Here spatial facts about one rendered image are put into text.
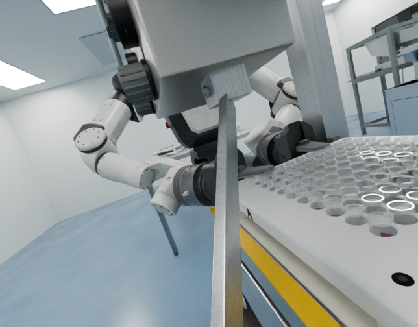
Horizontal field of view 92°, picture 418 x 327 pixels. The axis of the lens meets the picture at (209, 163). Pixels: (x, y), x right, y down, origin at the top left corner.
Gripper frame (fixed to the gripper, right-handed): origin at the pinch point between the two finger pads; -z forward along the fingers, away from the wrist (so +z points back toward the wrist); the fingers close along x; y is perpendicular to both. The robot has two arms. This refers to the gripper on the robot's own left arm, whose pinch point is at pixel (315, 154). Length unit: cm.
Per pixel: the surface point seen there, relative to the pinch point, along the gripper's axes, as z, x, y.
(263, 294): -14.1, 8.2, 18.2
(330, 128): 7.2, -2.3, -9.0
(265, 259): -15.4, 3.5, 17.1
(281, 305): -18.5, 5.6, 17.6
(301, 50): 8.0, -19.0, -7.6
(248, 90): -17.1, -11.7, 14.6
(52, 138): 469, -112, 304
